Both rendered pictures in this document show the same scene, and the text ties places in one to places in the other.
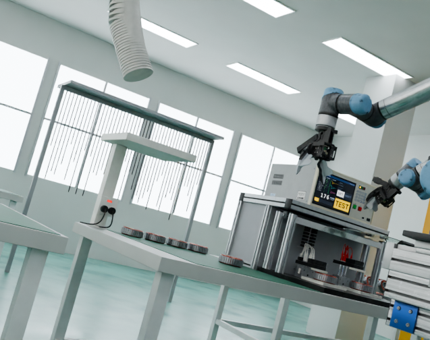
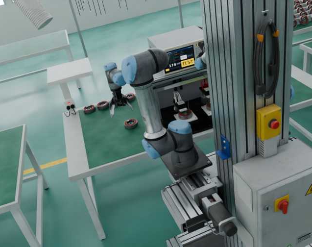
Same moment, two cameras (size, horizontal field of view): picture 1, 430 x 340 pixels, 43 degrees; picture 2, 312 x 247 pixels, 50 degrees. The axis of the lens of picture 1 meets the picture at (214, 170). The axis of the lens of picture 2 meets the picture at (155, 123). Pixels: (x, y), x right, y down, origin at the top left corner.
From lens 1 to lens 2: 1.82 m
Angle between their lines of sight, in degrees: 43
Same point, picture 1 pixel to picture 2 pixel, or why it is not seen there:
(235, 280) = (112, 166)
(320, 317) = not seen: hidden behind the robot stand
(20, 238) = not seen: outside the picture
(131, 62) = (35, 22)
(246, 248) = not seen: hidden behind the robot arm
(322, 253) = (193, 84)
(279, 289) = (140, 157)
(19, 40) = not seen: outside the picture
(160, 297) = (81, 185)
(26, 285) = (16, 218)
